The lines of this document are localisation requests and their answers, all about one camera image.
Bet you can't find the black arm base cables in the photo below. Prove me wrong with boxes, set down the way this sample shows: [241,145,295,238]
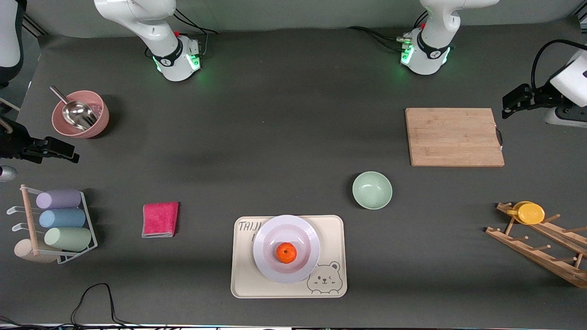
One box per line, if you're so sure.
[346,11,429,52]
[172,7,218,58]

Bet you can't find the pink bowl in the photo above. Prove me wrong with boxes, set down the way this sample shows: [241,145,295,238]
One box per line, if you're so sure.
[51,90,110,139]

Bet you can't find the wooden peg drying rack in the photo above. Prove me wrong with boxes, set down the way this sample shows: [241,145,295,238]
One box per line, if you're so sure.
[486,202,587,288]

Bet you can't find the black frame rail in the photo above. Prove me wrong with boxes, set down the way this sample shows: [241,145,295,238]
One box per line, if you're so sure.
[23,13,47,37]

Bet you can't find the black cable at table edge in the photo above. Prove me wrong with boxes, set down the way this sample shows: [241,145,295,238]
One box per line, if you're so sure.
[0,283,184,330]

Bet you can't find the yellow mug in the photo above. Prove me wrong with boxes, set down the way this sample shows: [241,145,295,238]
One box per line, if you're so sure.
[507,201,546,225]

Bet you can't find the orange fruit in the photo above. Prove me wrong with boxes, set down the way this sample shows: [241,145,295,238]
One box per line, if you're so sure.
[277,242,297,264]

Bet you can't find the wooden cutting board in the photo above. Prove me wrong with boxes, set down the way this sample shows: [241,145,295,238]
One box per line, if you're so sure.
[405,108,505,167]

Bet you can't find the green cup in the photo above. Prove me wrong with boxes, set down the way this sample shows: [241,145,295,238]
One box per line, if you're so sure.
[44,227,92,252]

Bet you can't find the pink folded cloth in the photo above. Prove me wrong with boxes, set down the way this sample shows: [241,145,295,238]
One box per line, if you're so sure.
[142,202,179,238]

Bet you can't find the blue cup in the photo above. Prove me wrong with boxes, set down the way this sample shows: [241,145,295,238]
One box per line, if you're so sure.
[39,209,86,229]

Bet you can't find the black right arm base cables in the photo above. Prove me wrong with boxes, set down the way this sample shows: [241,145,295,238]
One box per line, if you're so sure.
[172,7,218,58]

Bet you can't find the pale green bowl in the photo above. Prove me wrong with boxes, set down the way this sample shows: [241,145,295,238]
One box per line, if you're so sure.
[352,171,393,210]

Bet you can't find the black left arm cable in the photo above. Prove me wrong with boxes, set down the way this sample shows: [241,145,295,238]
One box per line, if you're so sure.
[531,39,587,90]

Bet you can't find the purple cup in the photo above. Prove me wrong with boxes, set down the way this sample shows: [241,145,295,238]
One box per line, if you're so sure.
[36,189,82,209]

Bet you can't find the black left arm base cables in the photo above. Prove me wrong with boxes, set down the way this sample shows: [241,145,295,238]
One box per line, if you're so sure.
[346,11,429,52]

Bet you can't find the beige cup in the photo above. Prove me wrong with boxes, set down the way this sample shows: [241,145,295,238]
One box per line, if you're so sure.
[14,239,58,264]

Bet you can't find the cream tray with bear print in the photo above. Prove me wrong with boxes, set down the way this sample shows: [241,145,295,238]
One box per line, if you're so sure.
[231,215,348,299]

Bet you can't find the white wire cup rack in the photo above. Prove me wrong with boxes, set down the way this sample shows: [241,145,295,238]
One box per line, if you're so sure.
[6,184,98,264]

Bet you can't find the metal scoop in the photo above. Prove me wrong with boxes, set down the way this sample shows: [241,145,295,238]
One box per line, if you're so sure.
[50,86,98,131]

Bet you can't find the white round plate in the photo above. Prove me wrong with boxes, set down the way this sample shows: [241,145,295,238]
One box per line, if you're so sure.
[253,215,321,284]

